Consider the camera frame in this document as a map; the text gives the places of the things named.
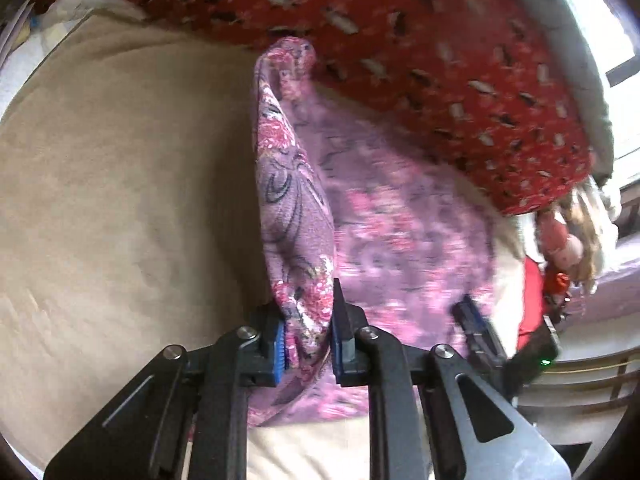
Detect wooden bed frame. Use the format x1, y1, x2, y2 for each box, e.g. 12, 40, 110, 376
515, 345, 640, 461

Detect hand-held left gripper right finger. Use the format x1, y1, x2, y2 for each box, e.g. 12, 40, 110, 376
330, 277, 571, 480

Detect red patterned blanket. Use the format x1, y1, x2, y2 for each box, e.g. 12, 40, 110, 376
35, 0, 596, 217

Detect purple floral shirt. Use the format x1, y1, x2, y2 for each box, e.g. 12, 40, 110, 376
247, 36, 501, 428

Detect red cushion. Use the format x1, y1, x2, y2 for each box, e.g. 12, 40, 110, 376
517, 257, 552, 352

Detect white paper sheets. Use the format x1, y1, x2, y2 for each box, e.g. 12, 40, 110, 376
0, 0, 107, 61

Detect beige fleece blanket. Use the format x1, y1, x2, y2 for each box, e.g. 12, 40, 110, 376
0, 7, 532, 480

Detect grey pillow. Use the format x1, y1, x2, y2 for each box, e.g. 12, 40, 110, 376
520, 0, 622, 187

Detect doll in plastic bag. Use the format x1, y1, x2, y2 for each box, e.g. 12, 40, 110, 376
535, 175, 622, 297

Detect orange shiny ornament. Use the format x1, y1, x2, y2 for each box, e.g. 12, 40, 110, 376
542, 272, 572, 307

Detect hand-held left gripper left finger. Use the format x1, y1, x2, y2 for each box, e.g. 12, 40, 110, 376
42, 305, 292, 480

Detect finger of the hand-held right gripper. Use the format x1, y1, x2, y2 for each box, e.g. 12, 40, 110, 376
452, 295, 509, 372

